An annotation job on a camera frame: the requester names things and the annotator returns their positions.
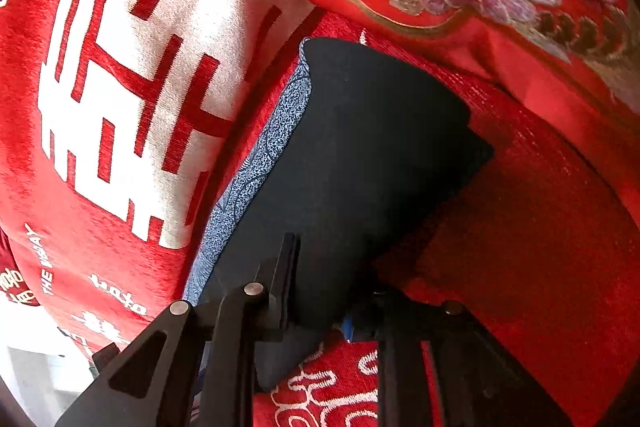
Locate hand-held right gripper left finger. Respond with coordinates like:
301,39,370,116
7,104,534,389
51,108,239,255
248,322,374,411
54,233,302,427

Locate dark pants with patterned lining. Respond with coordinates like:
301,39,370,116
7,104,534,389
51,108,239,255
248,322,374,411
182,37,496,394

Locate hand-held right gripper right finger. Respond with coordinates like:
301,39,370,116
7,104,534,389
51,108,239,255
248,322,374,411
343,286,571,427

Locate red blanket with white print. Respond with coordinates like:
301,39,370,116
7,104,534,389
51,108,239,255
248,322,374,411
0,0,640,427

